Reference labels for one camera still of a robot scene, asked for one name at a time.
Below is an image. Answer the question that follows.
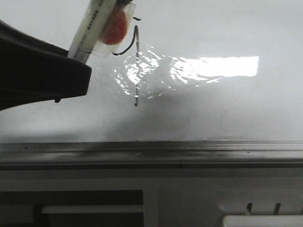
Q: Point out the white box corner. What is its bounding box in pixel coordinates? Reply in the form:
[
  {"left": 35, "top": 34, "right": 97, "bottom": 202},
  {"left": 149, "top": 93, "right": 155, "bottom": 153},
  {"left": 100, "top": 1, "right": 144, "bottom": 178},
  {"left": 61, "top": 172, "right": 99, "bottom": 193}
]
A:
[{"left": 222, "top": 215, "right": 303, "bottom": 227}]

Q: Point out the aluminium whiteboard tray rail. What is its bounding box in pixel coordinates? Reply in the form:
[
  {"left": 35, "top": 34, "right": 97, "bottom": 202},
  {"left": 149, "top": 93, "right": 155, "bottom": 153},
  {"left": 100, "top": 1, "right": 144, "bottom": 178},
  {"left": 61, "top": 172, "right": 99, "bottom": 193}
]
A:
[{"left": 0, "top": 141, "right": 303, "bottom": 170}]

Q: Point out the red magnet taped to marker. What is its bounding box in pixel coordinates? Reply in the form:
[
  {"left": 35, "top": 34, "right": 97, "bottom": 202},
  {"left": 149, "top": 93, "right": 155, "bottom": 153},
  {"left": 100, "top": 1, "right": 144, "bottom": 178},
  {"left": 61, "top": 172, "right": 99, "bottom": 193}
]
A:
[{"left": 92, "top": 0, "right": 135, "bottom": 58}]

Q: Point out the white whiteboard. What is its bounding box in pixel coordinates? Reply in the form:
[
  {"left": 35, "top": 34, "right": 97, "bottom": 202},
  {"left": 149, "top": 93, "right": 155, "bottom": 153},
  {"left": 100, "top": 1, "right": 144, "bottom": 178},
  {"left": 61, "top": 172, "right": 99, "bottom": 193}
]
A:
[{"left": 0, "top": 0, "right": 303, "bottom": 143}]

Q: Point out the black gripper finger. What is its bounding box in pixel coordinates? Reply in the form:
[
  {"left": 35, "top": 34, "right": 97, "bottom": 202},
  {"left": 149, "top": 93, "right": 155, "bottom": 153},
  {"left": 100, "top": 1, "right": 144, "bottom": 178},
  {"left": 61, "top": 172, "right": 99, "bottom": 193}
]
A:
[{"left": 0, "top": 21, "right": 92, "bottom": 110}]

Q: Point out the white black whiteboard marker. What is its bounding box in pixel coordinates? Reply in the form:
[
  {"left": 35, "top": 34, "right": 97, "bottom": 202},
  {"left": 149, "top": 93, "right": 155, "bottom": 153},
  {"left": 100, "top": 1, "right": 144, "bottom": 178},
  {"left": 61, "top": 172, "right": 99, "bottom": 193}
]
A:
[{"left": 67, "top": 0, "right": 116, "bottom": 64}]

